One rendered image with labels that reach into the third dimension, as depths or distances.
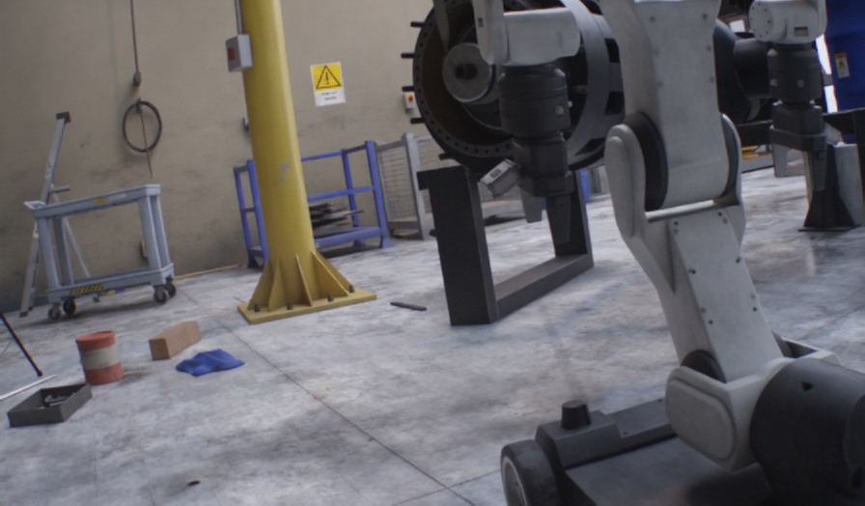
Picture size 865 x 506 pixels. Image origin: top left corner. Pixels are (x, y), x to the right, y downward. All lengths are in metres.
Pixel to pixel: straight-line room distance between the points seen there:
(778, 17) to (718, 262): 0.37
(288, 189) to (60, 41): 4.15
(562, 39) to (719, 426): 0.52
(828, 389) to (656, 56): 0.50
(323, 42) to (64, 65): 2.79
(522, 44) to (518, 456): 0.61
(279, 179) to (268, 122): 0.32
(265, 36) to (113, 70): 3.59
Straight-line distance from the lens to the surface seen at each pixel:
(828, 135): 1.23
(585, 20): 1.86
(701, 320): 1.04
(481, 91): 1.79
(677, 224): 1.08
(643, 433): 1.23
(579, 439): 1.20
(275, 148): 4.25
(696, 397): 0.98
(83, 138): 7.61
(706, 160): 1.08
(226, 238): 7.67
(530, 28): 0.97
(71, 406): 2.86
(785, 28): 1.16
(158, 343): 3.54
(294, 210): 4.25
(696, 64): 1.08
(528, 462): 1.19
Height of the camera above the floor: 0.65
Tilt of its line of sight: 4 degrees down
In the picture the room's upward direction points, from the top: 9 degrees counter-clockwise
